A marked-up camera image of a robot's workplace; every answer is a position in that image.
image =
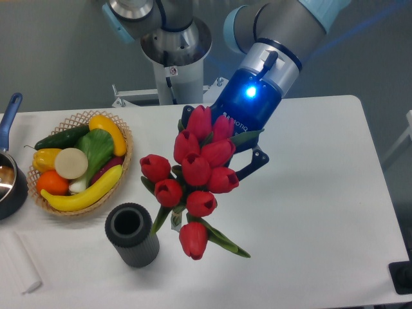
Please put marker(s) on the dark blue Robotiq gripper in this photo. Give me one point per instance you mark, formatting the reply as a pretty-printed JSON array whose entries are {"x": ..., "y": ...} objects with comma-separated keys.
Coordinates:
[{"x": 250, "y": 103}]

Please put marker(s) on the red tulip bouquet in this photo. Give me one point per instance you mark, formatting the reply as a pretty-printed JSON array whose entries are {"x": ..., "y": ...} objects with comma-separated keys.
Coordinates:
[{"x": 186, "y": 191}]

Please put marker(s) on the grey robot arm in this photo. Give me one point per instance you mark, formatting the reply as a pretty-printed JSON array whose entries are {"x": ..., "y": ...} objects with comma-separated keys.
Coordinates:
[{"x": 276, "y": 38}]

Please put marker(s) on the dark red chili pepper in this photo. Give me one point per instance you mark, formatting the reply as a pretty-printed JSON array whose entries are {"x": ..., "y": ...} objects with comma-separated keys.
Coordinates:
[{"x": 111, "y": 163}]

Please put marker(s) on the green bok choy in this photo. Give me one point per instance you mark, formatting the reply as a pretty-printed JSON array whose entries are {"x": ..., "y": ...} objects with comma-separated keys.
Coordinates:
[{"x": 98, "y": 147}]

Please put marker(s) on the yellow squash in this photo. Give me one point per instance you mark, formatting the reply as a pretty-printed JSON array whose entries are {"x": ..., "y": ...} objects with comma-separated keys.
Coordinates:
[{"x": 105, "y": 123}]

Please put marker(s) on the dark grey ribbed vase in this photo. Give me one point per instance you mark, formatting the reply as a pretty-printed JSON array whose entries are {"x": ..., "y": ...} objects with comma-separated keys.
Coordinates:
[{"x": 128, "y": 228}]

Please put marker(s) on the beige round onion slice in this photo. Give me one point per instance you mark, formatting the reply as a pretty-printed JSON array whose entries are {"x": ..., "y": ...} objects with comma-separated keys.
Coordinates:
[{"x": 71, "y": 163}]

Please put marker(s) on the green cucumber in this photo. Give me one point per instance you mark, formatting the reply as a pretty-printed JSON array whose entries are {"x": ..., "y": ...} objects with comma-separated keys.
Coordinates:
[{"x": 61, "y": 140}]

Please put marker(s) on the yellow banana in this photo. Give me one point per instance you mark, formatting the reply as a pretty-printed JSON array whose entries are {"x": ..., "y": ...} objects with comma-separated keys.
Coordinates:
[{"x": 88, "y": 197}]

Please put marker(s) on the orange fruit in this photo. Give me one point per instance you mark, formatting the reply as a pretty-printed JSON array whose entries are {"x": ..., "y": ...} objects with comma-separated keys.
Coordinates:
[{"x": 53, "y": 183}]

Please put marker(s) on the yellow bell pepper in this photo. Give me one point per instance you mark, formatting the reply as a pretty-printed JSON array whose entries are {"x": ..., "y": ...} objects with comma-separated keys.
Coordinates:
[{"x": 44, "y": 159}]

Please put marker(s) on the black device at table edge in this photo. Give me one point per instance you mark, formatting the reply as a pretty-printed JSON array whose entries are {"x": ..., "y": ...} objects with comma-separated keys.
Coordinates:
[{"x": 401, "y": 276}]

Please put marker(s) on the white folded cloth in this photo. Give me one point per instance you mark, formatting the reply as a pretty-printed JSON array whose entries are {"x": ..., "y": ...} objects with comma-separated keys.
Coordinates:
[{"x": 20, "y": 263}]

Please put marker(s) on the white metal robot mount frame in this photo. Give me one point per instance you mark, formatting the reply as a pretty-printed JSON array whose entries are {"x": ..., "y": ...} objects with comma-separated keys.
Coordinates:
[{"x": 149, "y": 97}]

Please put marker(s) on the white frame at right edge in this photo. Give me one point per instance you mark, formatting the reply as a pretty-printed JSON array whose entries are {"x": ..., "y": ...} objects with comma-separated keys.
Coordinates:
[{"x": 400, "y": 145}]

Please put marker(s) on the blue handled saucepan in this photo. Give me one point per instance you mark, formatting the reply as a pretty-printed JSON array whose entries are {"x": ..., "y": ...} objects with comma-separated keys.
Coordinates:
[{"x": 14, "y": 187}]

